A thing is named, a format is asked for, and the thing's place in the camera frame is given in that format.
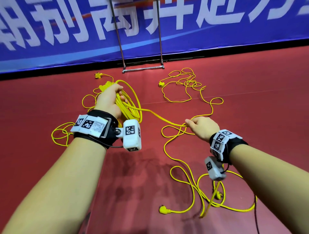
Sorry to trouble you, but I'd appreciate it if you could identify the person's left hand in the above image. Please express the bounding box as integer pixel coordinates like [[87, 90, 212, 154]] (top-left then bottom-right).
[[94, 83, 126, 121]]

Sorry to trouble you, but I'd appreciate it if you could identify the black marker wristband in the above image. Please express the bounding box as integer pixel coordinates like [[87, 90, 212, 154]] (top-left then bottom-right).
[[209, 128, 250, 165], [70, 109, 120, 149]]

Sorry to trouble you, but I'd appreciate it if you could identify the person's right hand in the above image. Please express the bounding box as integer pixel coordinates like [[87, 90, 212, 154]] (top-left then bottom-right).
[[184, 116, 221, 144]]

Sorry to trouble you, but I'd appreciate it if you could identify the black cable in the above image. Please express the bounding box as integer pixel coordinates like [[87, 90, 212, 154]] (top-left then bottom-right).
[[253, 193, 261, 234]]

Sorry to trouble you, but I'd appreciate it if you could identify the blue banner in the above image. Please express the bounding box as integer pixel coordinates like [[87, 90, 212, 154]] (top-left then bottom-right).
[[0, 0, 309, 74]]

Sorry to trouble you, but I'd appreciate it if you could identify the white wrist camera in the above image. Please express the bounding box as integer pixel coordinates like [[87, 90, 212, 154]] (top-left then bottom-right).
[[203, 155, 228, 182], [115, 119, 143, 152]]

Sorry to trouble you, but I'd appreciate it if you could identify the metal rack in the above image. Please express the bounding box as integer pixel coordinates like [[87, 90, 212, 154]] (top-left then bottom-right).
[[108, 0, 166, 74]]

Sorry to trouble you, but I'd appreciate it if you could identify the person's left forearm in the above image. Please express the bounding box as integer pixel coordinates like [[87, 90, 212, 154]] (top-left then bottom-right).
[[2, 137, 108, 234]]

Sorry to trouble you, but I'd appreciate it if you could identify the person's right forearm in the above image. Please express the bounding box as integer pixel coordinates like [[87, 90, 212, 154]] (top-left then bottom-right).
[[229, 144, 309, 234]]

